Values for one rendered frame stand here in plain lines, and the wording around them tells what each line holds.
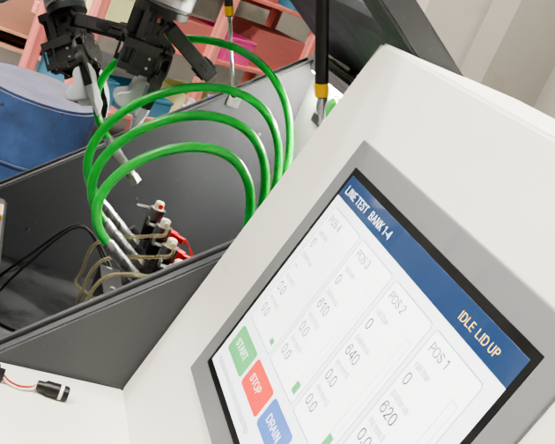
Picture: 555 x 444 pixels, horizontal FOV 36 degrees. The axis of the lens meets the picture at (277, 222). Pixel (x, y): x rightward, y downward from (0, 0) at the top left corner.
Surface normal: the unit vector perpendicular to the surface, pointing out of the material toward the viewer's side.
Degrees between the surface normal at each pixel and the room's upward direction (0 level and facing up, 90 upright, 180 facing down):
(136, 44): 90
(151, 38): 90
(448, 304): 76
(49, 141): 90
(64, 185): 90
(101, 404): 0
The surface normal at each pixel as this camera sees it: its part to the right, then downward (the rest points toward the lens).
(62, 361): 0.24, 0.38
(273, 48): 0.68, 0.48
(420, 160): -0.76, -0.49
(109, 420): 0.39, -0.88
